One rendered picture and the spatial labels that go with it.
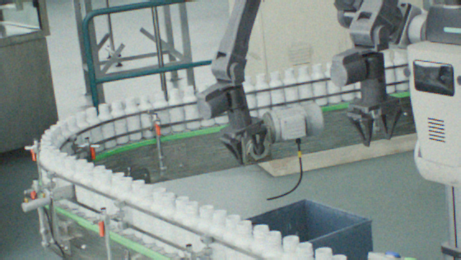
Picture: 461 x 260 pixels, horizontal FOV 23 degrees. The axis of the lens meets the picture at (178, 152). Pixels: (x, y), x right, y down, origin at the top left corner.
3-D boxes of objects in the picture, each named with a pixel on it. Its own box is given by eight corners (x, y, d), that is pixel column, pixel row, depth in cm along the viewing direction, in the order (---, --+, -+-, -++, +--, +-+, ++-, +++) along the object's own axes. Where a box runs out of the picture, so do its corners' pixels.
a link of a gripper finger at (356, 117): (393, 143, 248) (390, 103, 246) (370, 151, 245) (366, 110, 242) (373, 138, 254) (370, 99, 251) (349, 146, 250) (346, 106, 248)
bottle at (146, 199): (162, 243, 316) (155, 188, 312) (142, 245, 317) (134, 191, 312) (164, 236, 322) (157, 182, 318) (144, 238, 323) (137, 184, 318)
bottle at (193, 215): (185, 259, 302) (178, 201, 298) (207, 255, 303) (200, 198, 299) (189, 266, 297) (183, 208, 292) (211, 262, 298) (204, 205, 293)
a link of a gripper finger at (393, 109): (405, 140, 250) (402, 99, 247) (381, 147, 247) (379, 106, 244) (384, 135, 256) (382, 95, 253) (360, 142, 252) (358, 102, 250)
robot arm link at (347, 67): (388, 24, 240) (361, 21, 247) (348, 34, 234) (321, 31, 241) (393, 77, 243) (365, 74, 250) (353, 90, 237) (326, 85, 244)
